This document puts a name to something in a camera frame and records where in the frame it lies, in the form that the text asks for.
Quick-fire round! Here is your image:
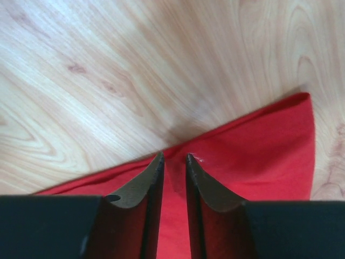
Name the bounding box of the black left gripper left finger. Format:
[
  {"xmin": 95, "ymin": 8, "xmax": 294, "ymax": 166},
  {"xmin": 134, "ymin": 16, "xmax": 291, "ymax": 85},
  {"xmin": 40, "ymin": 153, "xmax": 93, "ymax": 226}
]
[{"xmin": 1, "ymin": 154, "xmax": 164, "ymax": 258}]

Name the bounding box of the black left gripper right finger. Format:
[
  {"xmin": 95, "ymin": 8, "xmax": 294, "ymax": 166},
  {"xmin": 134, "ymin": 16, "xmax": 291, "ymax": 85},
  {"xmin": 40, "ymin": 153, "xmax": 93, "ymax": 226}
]
[{"xmin": 185, "ymin": 154, "xmax": 344, "ymax": 258}]

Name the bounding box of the bright red t shirt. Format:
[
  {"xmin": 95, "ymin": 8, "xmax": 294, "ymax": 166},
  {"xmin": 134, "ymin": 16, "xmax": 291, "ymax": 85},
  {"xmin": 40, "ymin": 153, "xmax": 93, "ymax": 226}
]
[{"xmin": 34, "ymin": 92, "xmax": 316, "ymax": 259}]

